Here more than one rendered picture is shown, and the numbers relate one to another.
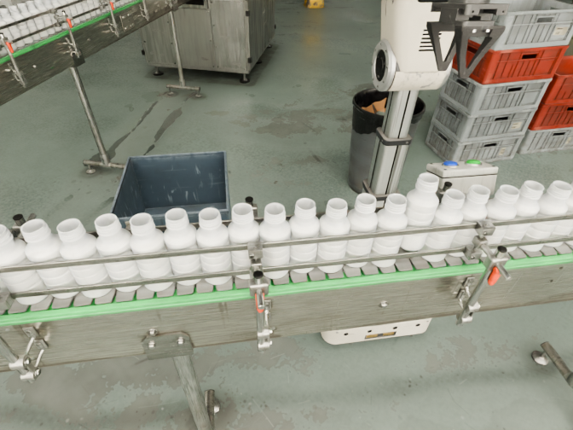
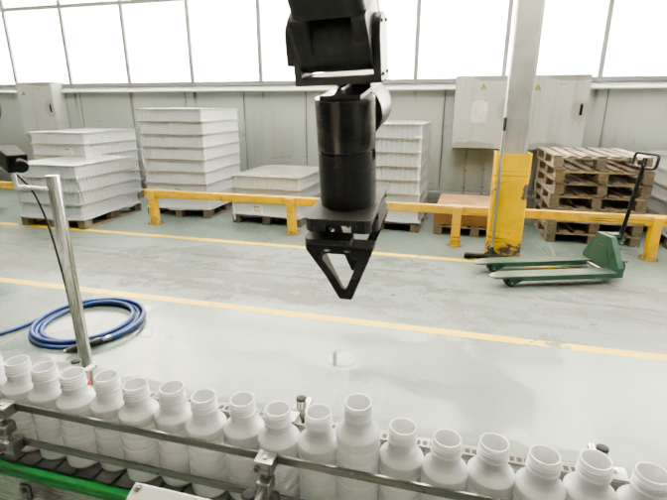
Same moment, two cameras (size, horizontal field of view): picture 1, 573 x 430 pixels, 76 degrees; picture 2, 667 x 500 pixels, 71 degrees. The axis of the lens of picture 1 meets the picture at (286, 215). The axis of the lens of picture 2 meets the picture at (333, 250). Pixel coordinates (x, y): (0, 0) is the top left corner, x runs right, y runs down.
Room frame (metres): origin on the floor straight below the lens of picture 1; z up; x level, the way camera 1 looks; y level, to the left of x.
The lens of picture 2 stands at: (1.05, -0.08, 1.57)
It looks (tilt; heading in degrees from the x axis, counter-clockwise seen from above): 18 degrees down; 205
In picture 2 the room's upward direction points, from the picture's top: straight up
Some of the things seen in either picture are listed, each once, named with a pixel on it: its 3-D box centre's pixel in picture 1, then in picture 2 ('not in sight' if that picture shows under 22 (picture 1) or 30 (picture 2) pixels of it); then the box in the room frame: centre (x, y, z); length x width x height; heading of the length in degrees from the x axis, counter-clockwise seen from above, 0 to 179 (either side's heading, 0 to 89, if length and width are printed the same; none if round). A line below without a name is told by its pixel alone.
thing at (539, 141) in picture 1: (539, 129); not in sight; (2.97, -2.20, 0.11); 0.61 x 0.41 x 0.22; 103
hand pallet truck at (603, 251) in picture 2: not in sight; (563, 216); (-3.62, 0.11, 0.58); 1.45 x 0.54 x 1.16; 120
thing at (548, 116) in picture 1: (552, 105); not in sight; (2.97, -2.20, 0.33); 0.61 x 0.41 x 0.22; 103
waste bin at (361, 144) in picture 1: (379, 146); not in sight; (2.22, -0.63, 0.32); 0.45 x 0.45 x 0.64
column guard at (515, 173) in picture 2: not in sight; (506, 205); (-4.08, -0.42, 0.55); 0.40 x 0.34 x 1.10; 100
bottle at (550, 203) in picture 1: (542, 217); (177, 432); (0.60, -0.55, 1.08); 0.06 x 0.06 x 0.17
